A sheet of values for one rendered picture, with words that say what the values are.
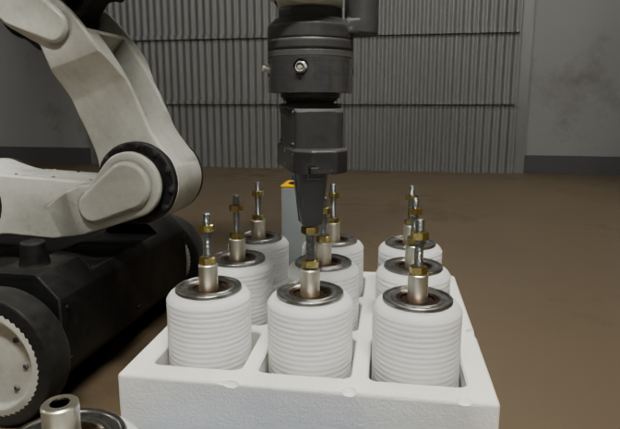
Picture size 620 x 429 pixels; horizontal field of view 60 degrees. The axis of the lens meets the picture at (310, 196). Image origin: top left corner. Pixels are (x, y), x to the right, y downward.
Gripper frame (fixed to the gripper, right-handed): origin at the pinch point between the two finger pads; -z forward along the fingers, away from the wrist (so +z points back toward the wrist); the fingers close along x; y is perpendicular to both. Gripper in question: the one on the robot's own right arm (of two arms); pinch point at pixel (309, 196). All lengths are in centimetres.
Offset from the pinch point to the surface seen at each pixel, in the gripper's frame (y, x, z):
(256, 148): -41, 325, -23
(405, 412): -6.9, -11.2, -19.8
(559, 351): -55, 25, -36
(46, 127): 112, 398, -10
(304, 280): 0.7, -0.8, -9.2
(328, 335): -0.9, -4.6, -14.1
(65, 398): 21.1, -22.1, -8.1
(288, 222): -5.4, 38.1, -11.7
